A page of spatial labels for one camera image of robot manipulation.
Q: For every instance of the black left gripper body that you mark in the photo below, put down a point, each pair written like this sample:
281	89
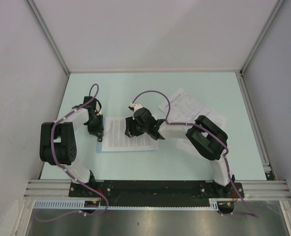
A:
95	126

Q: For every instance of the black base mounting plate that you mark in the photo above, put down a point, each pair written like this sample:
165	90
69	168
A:
161	191

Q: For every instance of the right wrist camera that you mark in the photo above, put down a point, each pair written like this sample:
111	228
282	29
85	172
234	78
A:
135	106

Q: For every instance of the left aluminium frame post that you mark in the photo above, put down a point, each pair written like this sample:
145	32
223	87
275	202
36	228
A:
36	14

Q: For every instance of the table form paper sheet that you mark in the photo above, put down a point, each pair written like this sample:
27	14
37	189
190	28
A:
186	108

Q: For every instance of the aluminium front frame rail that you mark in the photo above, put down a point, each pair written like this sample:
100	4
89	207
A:
261	190

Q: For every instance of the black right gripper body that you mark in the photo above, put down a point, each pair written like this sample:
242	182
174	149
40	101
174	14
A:
134	129

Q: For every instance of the slotted cable duct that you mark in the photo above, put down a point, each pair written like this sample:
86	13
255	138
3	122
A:
197	204

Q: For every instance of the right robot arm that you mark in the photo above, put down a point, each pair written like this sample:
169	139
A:
208	139

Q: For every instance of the right aluminium frame post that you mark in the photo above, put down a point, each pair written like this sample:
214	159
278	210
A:
268	24

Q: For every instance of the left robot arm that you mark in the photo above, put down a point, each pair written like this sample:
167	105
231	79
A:
58	142

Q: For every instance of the text paper sheet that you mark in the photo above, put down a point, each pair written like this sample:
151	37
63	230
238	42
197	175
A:
186	146
114	139

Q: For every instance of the aluminium frame post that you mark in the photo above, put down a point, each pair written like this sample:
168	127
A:
268	24
36	14

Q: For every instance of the blue clipboard folder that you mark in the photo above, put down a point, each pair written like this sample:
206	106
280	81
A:
99	146

